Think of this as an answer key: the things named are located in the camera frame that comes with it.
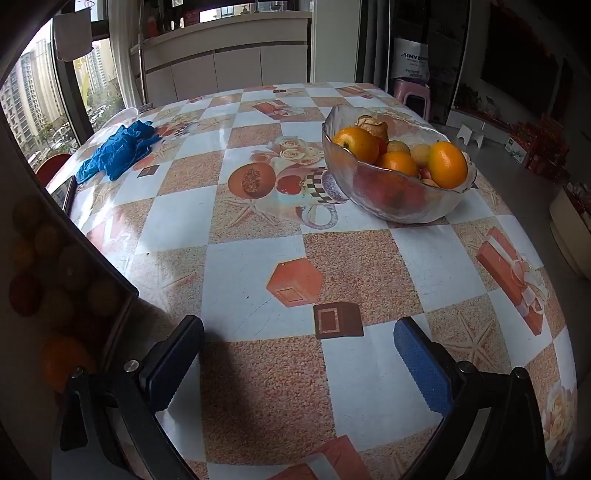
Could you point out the stack of red gift boxes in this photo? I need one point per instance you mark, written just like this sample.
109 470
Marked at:
545 147

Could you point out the small white step stool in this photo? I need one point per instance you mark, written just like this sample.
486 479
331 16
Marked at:
471 131

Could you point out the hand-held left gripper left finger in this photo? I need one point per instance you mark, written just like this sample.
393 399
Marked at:
173 369

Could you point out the checkered patterned tablecloth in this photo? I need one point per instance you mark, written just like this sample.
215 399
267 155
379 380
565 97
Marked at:
258 277

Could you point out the grey hanging cloth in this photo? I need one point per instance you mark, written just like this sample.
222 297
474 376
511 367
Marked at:
71 37

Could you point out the clear glass bowl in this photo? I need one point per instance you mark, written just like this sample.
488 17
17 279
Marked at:
406 203

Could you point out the white plastic chair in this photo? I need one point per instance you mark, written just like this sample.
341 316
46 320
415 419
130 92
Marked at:
124 114

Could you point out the red plastic chair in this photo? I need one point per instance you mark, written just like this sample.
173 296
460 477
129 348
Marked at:
53 168

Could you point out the smartphone with red case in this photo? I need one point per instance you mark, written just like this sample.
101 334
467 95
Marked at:
64 194

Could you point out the white printed bag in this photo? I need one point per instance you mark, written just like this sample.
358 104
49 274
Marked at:
411 60

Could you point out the small red fruit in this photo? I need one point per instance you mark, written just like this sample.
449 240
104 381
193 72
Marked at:
425 174
382 147

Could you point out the black television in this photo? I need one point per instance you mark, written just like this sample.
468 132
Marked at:
521 64

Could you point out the white curtain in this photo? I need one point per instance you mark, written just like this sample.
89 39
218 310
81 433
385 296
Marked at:
122 55

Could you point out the dark grey curtain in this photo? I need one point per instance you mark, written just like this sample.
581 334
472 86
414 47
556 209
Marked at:
374 41

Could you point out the brown dried fruit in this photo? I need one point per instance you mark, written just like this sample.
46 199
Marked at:
371 125

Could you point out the crumpled blue gloves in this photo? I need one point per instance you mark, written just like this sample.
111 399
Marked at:
115 152

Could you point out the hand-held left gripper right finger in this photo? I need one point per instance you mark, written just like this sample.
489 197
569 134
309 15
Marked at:
422 369

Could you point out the round beige ottoman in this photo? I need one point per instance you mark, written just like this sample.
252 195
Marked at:
570 230

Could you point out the white counter cabinet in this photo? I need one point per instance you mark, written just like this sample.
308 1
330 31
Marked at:
240 64

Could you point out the pink plastic stool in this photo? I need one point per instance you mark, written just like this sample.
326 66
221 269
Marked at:
401 87

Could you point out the white low tv cabinet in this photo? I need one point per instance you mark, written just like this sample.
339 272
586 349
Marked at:
496 134

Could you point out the metal pole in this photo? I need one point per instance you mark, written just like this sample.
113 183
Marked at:
141 69

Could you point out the grey box with white lining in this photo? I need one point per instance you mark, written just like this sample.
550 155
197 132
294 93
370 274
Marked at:
115 323

